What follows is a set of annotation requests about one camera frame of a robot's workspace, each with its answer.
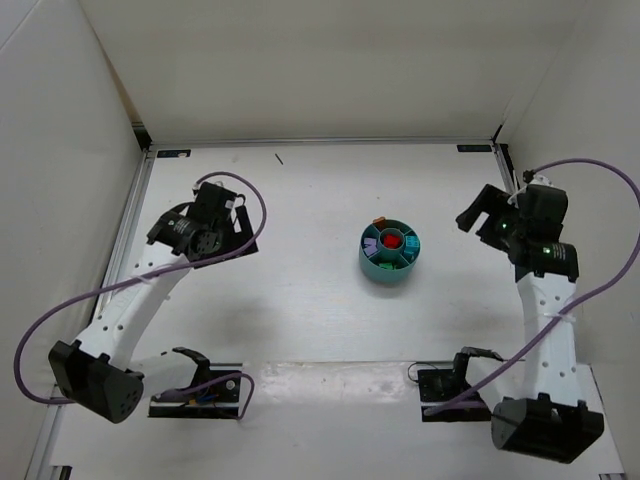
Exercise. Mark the blue corner label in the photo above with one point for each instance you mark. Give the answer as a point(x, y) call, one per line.
point(474, 148)
point(173, 153)

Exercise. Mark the blue left corner label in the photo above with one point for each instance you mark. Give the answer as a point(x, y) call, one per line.
point(173, 153)

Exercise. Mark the red round printed lego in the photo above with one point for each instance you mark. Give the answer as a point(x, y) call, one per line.
point(392, 241)

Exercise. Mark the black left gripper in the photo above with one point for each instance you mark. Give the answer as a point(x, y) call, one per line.
point(245, 230)

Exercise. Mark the lavender square lego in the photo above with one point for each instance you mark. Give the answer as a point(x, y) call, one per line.
point(370, 246)

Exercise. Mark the green square lego brick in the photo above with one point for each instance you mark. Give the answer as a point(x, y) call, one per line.
point(390, 266)

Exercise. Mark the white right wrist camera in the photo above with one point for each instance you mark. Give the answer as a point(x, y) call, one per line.
point(529, 177)

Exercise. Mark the large teal lego brick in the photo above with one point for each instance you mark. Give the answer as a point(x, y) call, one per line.
point(411, 255)

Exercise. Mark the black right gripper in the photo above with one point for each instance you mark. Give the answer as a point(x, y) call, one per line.
point(486, 215)

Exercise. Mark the teal round divided container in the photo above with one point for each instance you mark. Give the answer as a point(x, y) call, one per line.
point(388, 251)

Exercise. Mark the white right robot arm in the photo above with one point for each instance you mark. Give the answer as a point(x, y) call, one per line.
point(536, 402)

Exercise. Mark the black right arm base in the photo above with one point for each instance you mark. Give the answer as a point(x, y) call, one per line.
point(439, 383)

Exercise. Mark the small teal lego brick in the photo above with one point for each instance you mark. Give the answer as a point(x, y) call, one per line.
point(412, 243)

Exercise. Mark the blue right corner label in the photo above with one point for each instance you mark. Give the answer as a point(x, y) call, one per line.
point(474, 148)

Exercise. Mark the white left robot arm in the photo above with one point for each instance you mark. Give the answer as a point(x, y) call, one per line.
point(97, 369)

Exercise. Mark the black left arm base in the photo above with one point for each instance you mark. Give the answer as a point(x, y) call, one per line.
point(218, 402)

